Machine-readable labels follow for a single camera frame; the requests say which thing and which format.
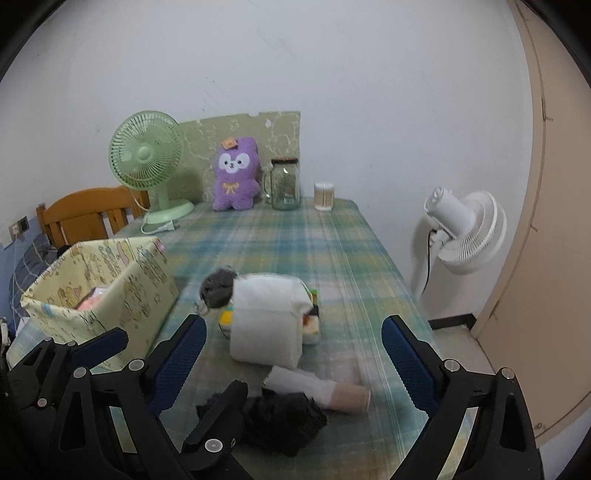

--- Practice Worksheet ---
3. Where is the green patterned board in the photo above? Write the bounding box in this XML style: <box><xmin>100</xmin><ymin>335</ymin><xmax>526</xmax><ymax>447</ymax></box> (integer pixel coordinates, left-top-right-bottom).
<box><xmin>178</xmin><ymin>111</ymin><xmax>302</xmax><ymax>204</ymax></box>

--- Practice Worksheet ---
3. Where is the green desk fan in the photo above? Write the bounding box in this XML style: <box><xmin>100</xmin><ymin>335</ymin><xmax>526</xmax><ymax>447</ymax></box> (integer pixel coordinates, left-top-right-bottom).
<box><xmin>109</xmin><ymin>111</ymin><xmax>195</xmax><ymax>227</ymax></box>

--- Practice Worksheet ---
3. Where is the grey drawstring pouch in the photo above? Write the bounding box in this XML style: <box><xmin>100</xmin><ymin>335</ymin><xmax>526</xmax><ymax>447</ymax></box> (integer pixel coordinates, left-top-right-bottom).
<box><xmin>199</xmin><ymin>265</ymin><xmax>238</xmax><ymax>317</ymax></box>

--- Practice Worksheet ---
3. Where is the black fan cable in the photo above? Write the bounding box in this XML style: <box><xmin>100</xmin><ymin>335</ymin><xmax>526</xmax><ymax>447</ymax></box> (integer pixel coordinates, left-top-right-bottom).
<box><xmin>424</xmin><ymin>228</ymin><xmax>438</xmax><ymax>292</ymax></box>

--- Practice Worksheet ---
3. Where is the wooden chair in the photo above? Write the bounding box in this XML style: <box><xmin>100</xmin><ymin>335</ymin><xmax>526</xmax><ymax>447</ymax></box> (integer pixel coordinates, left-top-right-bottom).
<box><xmin>36</xmin><ymin>186</ymin><xmax>151</xmax><ymax>247</ymax></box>

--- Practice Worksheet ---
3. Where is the white tissue pack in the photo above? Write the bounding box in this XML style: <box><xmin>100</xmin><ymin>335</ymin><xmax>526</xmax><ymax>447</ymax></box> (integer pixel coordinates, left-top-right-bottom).
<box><xmin>228</xmin><ymin>273</ymin><xmax>315</xmax><ymax>367</ymax></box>

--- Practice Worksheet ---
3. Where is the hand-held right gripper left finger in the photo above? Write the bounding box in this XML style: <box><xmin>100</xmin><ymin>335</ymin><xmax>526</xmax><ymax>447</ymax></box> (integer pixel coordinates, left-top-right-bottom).
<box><xmin>48</xmin><ymin>314</ymin><xmax>207</xmax><ymax>480</ymax></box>

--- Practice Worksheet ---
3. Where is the plaid tablecloth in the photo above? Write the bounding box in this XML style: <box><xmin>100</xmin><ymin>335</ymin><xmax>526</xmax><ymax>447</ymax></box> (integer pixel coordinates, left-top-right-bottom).
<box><xmin>9</xmin><ymin>196</ymin><xmax>467</xmax><ymax>480</ymax></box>

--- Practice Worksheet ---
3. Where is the white and beige cloth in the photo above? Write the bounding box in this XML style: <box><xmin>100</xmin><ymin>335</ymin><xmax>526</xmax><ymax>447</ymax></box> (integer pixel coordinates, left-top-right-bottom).
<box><xmin>262</xmin><ymin>364</ymin><xmax>372</xmax><ymax>412</ymax></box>

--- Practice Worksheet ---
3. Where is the purple plush toy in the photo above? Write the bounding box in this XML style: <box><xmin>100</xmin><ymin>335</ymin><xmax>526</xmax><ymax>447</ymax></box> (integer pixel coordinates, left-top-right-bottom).
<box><xmin>211</xmin><ymin>136</ymin><xmax>263</xmax><ymax>212</ymax></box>

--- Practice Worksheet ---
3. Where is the black cloth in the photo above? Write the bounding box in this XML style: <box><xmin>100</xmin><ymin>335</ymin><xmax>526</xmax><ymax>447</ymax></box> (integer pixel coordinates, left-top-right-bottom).
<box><xmin>196</xmin><ymin>388</ymin><xmax>328</xmax><ymax>457</ymax></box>

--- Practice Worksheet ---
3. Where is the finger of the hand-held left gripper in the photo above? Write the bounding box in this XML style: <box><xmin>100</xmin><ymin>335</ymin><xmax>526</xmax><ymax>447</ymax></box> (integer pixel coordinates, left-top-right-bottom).
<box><xmin>7</xmin><ymin>329</ymin><xmax>130</xmax><ymax>480</ymax></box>
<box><xmin>181</xmin><ymin>381</ymin><xmax>250</xmax><ymax>467</ymax></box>

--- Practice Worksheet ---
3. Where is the pink soft item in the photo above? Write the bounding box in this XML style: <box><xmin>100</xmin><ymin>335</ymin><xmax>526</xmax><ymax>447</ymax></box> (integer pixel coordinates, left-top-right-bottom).
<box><xmin>76</xmin><ymin>286</ymin><xmax>110</xmax><ymax>311</ymax></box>

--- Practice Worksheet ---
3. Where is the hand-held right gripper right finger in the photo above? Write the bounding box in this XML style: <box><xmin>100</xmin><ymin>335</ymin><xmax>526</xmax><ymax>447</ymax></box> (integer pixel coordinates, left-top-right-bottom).
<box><xmin>382</xmin><ymin>315</ymin><xmax>543</xmax><ymax>480</ymax></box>

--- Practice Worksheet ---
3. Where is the blue plaid bedding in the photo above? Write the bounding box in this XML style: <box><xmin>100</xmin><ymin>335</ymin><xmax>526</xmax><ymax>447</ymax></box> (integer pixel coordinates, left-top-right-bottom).
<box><xmin>0</xmin><ymin>233</ymin><xmax>63</xmax><ymax>324</ymax></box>

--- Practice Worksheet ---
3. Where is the cotton swab container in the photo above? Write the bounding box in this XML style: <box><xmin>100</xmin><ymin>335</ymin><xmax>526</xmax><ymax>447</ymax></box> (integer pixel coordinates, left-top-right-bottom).
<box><xmin>314</xmin><ymin>181</ymin><xmax>335</xmax><ymax>212</ymax></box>

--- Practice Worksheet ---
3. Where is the glass jar mug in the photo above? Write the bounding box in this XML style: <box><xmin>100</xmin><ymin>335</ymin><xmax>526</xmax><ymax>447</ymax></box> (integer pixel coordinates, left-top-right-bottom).
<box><xmin>262</xmin><ymin>158</ymin><xmax>302</xmax><ymax>211</ymax></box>

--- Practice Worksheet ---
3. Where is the happy birthday gift bag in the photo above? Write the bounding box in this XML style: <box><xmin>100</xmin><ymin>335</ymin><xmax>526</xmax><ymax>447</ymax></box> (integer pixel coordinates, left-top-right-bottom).
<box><xmin>21</xmin><ymin>237</ymin><xmax>180</xmax><ymax>372</ymax></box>

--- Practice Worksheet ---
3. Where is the white standing fan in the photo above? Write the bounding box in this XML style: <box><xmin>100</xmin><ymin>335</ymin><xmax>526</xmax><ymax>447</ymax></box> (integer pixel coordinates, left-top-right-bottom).
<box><xmin>411</xmin><ymin>186</ymin><xmax>507</xmax><ymax>301</ymax></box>

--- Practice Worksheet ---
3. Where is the green tissue packet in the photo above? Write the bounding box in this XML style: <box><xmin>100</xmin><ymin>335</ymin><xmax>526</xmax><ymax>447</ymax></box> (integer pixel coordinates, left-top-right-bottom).
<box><xmin>300</xmin><ymin>287</ymin><xmax>324</xmax><ymax>347</ymax></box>

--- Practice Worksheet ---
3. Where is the yellow cartoon tissue packet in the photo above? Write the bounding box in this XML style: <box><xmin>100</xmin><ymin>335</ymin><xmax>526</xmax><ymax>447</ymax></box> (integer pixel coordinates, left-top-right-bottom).
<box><xmin>218</xmin><ymin>307</ymin><xmax>236</xmax><ymax>341</ymax></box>

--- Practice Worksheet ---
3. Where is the green fan power cable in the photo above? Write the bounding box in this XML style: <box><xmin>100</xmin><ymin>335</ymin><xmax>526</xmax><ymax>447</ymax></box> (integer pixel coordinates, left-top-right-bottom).
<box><xmin>141</xmin><ymin>217</ymin><xmax>176</xmax><ymax>234</ymax></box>

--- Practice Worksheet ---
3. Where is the beige door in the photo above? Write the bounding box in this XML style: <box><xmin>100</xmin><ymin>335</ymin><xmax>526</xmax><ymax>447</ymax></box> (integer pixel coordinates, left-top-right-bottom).
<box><xmin>471</xmin><ymin>0</ymin><xmax>591</xmax><ymax>448</ymax></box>

